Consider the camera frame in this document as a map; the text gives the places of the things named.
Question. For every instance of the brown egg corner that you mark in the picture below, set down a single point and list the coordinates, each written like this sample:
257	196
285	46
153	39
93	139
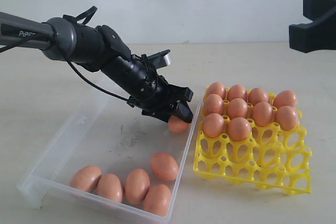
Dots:
286	98

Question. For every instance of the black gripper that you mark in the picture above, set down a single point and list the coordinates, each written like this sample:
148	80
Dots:
166	100

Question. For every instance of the yellow plastic egg tray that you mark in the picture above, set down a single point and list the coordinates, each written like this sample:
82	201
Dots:
269	158

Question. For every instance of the clear plastic bin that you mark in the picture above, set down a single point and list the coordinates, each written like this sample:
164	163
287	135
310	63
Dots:
117	138

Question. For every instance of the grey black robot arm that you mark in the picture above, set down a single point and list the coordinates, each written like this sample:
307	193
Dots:
70	39

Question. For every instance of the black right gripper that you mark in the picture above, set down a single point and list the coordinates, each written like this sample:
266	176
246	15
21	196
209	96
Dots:
317	35

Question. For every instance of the brown egg row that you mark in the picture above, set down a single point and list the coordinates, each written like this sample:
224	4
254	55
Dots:
237	107

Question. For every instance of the brown egg placed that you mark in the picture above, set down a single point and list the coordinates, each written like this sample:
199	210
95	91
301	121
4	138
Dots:
217	88
257	95
237	91

